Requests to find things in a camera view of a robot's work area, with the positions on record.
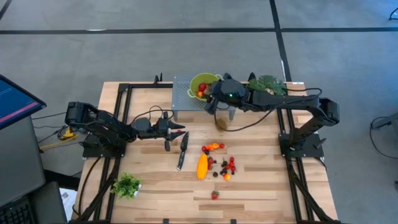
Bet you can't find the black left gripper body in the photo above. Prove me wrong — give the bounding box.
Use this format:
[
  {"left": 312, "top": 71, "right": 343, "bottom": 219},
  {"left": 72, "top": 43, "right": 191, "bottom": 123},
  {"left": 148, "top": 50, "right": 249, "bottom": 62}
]
[{"left": 132, "top": 111, "right": 171, "bottom": 152}]

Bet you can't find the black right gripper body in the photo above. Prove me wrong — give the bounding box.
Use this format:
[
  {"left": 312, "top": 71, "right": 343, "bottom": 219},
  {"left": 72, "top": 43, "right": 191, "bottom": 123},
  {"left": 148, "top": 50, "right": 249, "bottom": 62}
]
[{"left": 204, "top": 73, "right": 250, "bottom": 115}]

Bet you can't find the green plastic colander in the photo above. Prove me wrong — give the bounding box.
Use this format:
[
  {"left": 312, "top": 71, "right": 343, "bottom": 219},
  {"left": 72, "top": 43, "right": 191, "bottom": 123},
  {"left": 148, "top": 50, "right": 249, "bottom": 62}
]
[{"left": 187, "top": 72, "right": 224, "bottom": 102}]

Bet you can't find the black kitchen knife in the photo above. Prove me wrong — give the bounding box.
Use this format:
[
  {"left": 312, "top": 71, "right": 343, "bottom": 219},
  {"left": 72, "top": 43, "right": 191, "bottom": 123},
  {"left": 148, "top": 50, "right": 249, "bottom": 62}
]
[{"left": 176, "top": 131, "right": 190, "bottom": 171}]

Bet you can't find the grey perforated metal shelf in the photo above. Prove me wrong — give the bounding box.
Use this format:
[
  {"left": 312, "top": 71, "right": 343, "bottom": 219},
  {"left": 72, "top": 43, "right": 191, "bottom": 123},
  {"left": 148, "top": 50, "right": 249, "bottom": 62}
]
[{"left": 171, "top": 74, "right": 236, "bottom": 121}]

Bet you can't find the potted monstera plant white pot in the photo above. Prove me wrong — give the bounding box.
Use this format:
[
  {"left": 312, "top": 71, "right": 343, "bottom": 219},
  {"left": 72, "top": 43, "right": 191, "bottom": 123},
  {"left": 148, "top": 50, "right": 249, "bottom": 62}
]
[{"left": 248, "top": 75, "right": 288, "bottom": 96}]

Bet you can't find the yellow toy squash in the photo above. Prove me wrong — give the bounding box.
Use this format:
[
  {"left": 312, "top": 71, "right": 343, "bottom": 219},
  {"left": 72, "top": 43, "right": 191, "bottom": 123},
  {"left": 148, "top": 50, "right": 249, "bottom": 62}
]
[{"left": 197, "top": 153, "right": 209, "bottom": 180}]

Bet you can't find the small green leafy plant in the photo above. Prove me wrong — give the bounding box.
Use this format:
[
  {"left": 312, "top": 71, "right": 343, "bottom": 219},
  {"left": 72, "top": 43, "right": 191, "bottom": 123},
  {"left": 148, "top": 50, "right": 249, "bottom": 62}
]
[{"left": 110, "top": 172, "right": 142, "bottom": 200}]

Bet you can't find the white paper sheet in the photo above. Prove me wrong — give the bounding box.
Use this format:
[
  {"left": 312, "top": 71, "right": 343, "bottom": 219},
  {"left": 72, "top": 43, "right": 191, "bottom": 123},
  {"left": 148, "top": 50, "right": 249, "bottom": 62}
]
[{"left": 58, "top": 187, "right": 78, "bottom": 220}]

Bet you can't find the blue screen monitor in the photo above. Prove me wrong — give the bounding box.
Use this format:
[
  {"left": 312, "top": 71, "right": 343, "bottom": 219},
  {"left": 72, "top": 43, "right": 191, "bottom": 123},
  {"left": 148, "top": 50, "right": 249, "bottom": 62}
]
[{"left": 0, "top": 74, "right": 47, "bottom": 131}]

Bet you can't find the black keyboard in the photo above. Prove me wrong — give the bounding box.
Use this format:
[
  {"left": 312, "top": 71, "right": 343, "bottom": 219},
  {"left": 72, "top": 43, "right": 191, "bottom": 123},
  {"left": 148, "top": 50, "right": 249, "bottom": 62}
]
[{"left": 0, "top": 197, "right": 35, "bottom": 224}]

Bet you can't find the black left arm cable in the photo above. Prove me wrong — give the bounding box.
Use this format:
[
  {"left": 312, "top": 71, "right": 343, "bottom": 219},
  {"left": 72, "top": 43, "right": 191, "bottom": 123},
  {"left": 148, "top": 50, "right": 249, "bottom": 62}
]
[{"left": 129, "top": 105, "right": 175, "bottom": 126}]

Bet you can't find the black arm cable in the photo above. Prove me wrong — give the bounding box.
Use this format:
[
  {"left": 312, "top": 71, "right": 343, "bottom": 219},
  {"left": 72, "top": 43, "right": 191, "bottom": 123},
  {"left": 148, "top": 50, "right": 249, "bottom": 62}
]
[
  {"left": 129, "top": 105, "right": 175, "bottom": 126},
  {"left": 213, "top": 104, "right": 276, "bottom": 133}
]

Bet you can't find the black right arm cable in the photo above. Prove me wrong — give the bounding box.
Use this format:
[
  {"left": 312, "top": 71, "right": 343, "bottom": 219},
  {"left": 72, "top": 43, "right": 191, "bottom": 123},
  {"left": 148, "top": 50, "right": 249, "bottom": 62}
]
[{"left": 213, "top": 104, "right": 276, "bottom": 133}]

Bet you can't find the black aluminium rig frame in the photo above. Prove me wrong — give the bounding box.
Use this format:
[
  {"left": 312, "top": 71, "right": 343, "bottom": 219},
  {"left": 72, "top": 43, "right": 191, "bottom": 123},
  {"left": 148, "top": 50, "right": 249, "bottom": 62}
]
[{"left": 72, "top": 81, "right": 343, "bottom": 224}]

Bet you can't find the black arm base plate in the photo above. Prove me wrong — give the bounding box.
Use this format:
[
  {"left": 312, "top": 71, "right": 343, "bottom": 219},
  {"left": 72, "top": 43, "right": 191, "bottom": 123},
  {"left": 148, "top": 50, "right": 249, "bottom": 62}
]
[
  {"left": 82, "top": 141, "right": 127, "bottom": 159},
  {"left": 279, "top": 133, "right": 325, "bottom": 159}
]

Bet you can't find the long black rig cable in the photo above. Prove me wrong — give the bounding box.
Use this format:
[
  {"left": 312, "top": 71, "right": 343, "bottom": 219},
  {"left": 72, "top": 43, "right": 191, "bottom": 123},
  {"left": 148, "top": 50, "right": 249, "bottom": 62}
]
[{"left": 284, "top": 87, "right": 323, "bottom": 103}]

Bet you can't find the yellow cable bundle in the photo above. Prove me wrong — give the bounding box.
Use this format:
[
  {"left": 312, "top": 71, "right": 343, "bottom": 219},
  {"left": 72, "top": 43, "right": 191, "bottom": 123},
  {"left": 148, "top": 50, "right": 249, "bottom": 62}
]
[{"left": 39, "top": 126, "right": 80, "bottom": 151}]

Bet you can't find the thick black hose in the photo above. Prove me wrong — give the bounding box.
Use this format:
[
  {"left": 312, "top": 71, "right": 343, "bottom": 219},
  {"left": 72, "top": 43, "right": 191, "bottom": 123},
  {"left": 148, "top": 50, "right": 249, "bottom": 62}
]
[{"left": 76, "top": 156, "right": 103, "bottom": 218}]

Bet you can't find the black floor cable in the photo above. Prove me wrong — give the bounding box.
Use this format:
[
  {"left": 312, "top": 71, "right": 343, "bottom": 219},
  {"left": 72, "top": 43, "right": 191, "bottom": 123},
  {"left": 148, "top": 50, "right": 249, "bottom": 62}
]
[
  {"left": 369, "top": 115, "right": 398, "bottom": 160},
  {"left": 32, "top": 111, "right": 68, "bottom": 129}
]

